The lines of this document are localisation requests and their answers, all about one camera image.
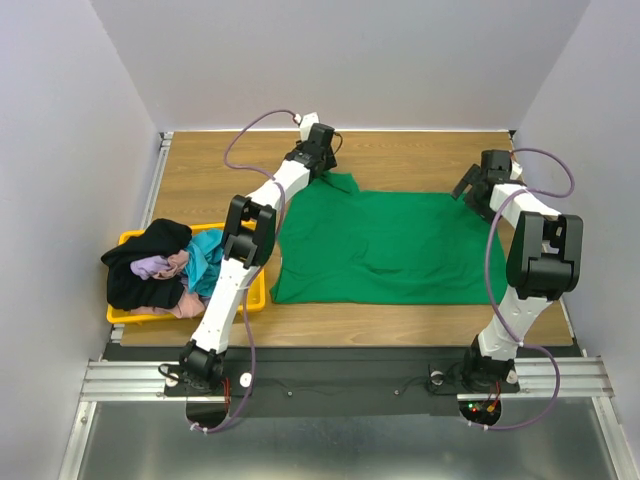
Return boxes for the green t shirt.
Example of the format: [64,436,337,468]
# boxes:
[271,173,507,305]

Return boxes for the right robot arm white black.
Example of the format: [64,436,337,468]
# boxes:
[451,149,584,390]

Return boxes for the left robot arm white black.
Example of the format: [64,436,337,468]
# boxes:
[176,113,336,394]

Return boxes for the teal t shirt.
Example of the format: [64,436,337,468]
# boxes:
[183,228,224,297]

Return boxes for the yellow plastic tray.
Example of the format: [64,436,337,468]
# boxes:
[106,222,266,324]

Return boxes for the lilac t shirt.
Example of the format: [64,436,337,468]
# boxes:
[130,255,169,280]

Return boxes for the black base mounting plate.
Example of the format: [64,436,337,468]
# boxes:
[164,344,521,419]

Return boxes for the black t shirt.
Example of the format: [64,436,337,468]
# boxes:
[101,219,192,311]

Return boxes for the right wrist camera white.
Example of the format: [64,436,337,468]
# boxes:
[510,159,523,184]

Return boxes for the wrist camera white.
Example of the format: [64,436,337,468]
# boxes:
[293,112,319,141]
[510,159,523,184]

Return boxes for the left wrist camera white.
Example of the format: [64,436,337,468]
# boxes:
[293,112,319,141]

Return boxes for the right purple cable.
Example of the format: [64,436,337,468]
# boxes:
[467,147,575,434]

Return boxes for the purple cable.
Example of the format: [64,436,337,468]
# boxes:
[467,147,575,434]
[189,109,304,435]

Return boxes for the left side aluminium rail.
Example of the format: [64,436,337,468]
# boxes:
[140,131,174,229]

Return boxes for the aluminium frame rail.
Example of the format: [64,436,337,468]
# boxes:
[81,347,614,402]

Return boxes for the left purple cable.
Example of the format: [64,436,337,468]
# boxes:
[189,109,304,435]

